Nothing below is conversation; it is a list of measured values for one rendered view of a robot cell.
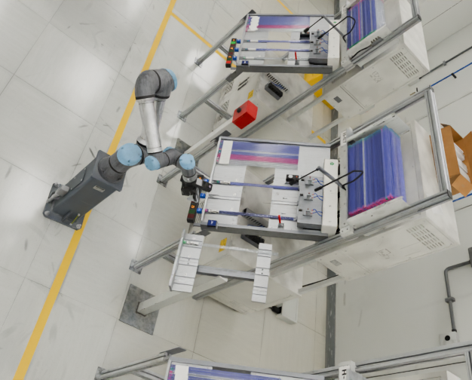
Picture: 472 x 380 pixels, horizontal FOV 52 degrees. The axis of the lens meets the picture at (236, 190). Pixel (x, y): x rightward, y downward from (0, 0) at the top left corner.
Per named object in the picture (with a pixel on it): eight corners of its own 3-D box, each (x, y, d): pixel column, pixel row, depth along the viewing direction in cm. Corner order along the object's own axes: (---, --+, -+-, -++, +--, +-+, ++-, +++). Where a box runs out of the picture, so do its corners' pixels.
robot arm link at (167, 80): (124, 159, 265) (145, 65, 237) (145, 154, 276) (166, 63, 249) (139, 170, 260) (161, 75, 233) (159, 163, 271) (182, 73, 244)
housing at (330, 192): (319, 240, 270) (322, 225, 259) (322, 173, 300) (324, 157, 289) (334, 240, 269) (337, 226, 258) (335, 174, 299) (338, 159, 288)
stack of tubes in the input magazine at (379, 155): (347, 215, 251) (393, 196, 234) (347, 145, 283) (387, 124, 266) (363, 226, 257) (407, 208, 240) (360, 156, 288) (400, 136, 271)
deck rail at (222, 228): (200, 230, 276) (200, 224, 271) (201, 227, 277) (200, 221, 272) (326, 242, 267) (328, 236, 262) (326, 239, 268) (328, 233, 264)
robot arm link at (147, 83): (139, 69, 225) (158, 171, 235) (156, 68, 233) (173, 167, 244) (124, 72, 232) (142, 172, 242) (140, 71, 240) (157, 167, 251)
